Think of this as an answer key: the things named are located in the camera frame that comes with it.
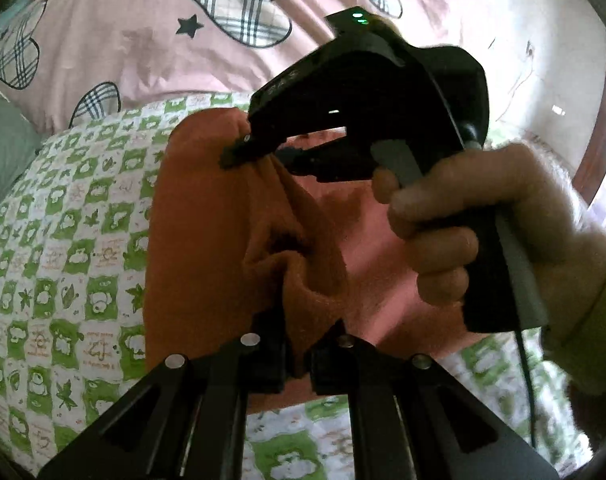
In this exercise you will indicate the green white patterned bedsheet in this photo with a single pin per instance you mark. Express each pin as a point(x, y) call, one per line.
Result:
point(73, 239)

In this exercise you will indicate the pink heart print quilt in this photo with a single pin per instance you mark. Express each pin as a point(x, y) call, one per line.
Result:
point(65, 62)

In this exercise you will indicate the person's right hand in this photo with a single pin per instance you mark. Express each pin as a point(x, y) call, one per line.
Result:
point(449, 221)

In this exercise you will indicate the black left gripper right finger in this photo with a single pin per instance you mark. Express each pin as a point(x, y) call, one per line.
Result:
point(411, 419)

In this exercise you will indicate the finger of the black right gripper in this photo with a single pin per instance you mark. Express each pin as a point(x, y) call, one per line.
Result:
point(257, 145)
point(340, 160)

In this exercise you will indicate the sage green pillow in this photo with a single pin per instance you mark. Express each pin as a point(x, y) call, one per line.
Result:
point(19, 145)

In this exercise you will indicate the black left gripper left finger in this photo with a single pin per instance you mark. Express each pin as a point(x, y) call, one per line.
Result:
point(186, 418)

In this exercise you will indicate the rust orange knit sweater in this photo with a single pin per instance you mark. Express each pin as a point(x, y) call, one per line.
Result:
point(224, 244)

